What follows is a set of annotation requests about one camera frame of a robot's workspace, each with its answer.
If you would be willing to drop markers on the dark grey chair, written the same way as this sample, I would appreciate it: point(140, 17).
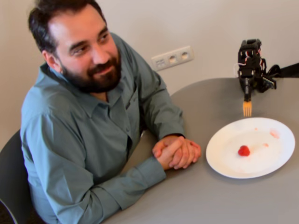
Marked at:
point(14, 177)

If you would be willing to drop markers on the red strawberry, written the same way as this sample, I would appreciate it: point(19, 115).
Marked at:
point(244, 151)

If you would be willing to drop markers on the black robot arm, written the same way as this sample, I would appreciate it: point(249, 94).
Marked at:
point(251, 46)

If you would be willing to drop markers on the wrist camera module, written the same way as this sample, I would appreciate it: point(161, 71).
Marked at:
point(271, 83)

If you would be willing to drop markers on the white wall socket strip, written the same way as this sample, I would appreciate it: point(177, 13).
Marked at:
point(172, 58)

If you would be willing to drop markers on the person's left hand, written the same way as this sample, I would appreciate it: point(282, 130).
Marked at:
point(187, 151)

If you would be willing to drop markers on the person's right hand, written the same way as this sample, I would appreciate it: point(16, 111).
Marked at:
point(163, 155)

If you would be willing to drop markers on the right forearm in green sleeve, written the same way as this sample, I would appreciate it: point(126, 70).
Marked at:
point(130, 184)

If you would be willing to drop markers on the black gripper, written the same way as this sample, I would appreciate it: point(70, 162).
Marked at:
point(247, 87)

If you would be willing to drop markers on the black flat bar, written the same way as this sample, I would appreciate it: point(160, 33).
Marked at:
point(290, 71)

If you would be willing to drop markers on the white round plate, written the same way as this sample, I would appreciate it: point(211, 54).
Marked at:
point(252, 163)

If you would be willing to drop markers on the bearded man in green shirt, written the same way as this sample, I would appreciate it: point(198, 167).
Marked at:
point(81, 116)

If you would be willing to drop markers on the left forearm in green sleeve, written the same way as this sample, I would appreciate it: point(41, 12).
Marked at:
point(168, 123)

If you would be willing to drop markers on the orange plastic fork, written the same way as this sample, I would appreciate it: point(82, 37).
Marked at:
point(247, 108)

